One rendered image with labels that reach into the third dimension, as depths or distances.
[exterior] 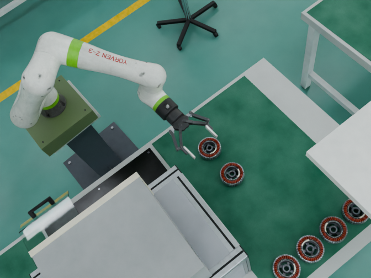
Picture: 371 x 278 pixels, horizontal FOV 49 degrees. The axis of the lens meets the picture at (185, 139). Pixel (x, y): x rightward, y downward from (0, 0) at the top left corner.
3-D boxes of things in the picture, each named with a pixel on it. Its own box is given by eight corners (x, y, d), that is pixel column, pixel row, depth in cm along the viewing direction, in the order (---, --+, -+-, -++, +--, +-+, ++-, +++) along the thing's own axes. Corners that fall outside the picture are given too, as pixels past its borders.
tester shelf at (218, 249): (35, 276, 153) (28, 274, 149) (177, 168, 162) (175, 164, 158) (90, 386, 134) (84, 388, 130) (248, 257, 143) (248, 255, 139)
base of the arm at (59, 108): (26, 92, 223) (20, 86, 218) (48, 77, 226) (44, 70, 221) (47, 122, 212) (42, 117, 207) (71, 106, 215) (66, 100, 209)
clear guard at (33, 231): (21, 225, 171) (13, 222, 166) (68, 190, 174) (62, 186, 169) (54, 290, 156) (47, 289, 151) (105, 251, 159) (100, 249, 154)
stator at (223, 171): (220, 186, 189) (219, 183, 186) (221, 164, 194) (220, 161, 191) (244, 187, 187) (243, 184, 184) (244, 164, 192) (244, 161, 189)
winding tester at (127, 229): (56, 262, 150) (27, 252, 131) (151, 190, 155) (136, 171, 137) (109, 359, 132) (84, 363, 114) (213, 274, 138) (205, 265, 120)
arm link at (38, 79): (4, 126, 194) (17, 80, 149) (16, 97, 201) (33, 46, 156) (31, 135, 198) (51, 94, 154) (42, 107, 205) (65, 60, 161)
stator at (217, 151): (194, 150, 200) (192, 146, 197) (210, 135, 202) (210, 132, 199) (209, 165, 195) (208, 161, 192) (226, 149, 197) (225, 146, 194)
